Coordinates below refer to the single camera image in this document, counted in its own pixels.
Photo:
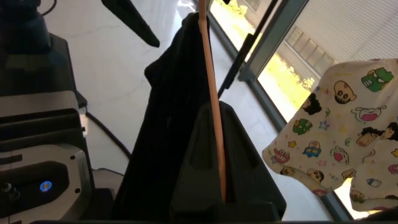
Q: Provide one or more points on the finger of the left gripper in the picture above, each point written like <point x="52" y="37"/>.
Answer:
<point x="133" y="21"/>

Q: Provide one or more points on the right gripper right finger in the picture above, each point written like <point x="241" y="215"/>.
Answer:
<point x="252" y="186"/>

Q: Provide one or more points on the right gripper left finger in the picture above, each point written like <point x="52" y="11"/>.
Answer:
<point x="196" y="186"/>

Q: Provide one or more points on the black garment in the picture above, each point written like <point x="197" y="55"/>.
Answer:
<point x="174" y="93"/>

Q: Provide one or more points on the pink clothes hanger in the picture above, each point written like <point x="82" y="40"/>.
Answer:
<point x="214" y="102"/>

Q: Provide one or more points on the cream printed garment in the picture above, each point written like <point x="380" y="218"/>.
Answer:
<point x="342" y="140"/>

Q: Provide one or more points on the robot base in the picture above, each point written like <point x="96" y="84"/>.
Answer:
<point x="40" y="124"/>

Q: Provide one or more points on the black clothes rack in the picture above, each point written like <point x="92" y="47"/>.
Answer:
<point x="245" y="49"/>

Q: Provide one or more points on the window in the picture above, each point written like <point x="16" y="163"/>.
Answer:
<point x="342" y="25"/>

